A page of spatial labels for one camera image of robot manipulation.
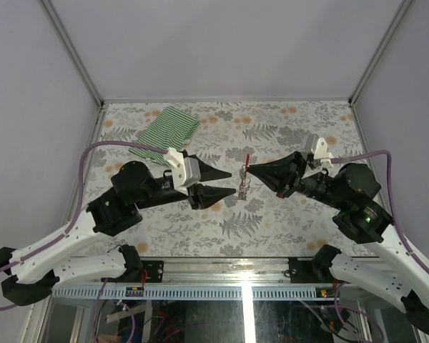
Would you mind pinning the silver keys bunch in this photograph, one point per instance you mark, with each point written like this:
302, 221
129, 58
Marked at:
243, 188

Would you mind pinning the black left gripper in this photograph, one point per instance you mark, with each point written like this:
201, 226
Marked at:
202, 196

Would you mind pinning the green white striped cloth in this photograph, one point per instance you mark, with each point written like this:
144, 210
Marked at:
171, 129

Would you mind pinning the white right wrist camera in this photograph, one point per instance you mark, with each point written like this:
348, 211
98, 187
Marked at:
316, 152

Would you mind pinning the aluminium front rail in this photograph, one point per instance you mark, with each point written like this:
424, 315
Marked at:
181, 271

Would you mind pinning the blue slotted cable duct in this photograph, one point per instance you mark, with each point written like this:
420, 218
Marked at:
156, 292

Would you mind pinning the red handled carabiner keyring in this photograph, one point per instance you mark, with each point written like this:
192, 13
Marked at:
246, 165

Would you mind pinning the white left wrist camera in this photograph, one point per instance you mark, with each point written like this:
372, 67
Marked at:
185, 171

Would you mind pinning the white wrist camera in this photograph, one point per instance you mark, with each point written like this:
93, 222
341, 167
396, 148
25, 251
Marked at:
185, 171
316, 152

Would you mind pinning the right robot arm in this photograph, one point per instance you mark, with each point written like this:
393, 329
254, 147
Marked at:
350, 187

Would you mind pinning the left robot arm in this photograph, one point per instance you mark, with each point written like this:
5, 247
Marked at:
37, 270

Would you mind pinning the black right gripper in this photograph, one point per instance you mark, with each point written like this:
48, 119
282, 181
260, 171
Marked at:
284, 174

